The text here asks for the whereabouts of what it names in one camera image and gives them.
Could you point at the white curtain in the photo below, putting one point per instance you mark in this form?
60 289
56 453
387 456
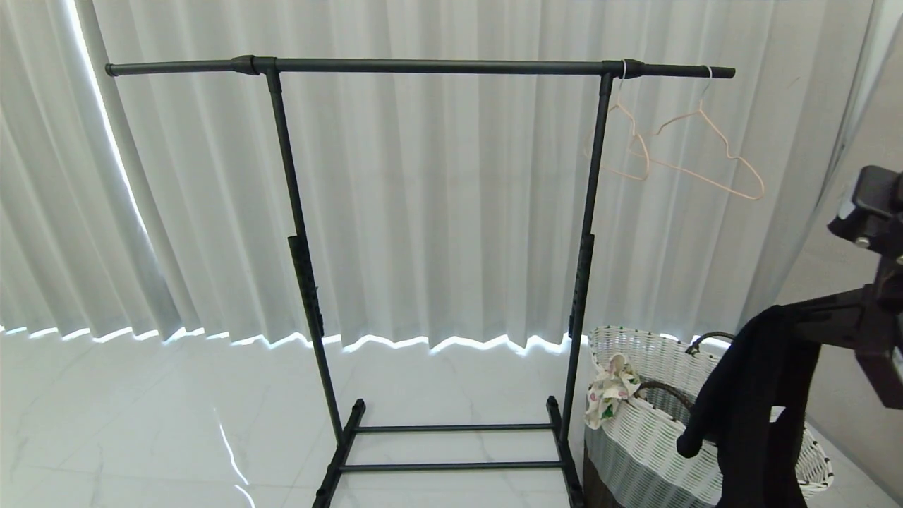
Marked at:
437 212

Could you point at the white laundry basket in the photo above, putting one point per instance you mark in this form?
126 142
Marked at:
635 437

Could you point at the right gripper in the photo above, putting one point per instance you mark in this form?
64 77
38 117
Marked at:
885 339

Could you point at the black clothes rack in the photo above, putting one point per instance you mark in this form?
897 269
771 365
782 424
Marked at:
423 67

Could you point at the black garment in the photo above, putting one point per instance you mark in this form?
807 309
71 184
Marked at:
755 395

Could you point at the cream printed garment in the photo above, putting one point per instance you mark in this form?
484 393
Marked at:
608 391

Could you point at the pink clothes hanger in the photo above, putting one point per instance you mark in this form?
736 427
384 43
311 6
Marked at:
705 176
637 141

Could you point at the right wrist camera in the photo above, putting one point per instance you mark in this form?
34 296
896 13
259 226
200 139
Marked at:
875 204

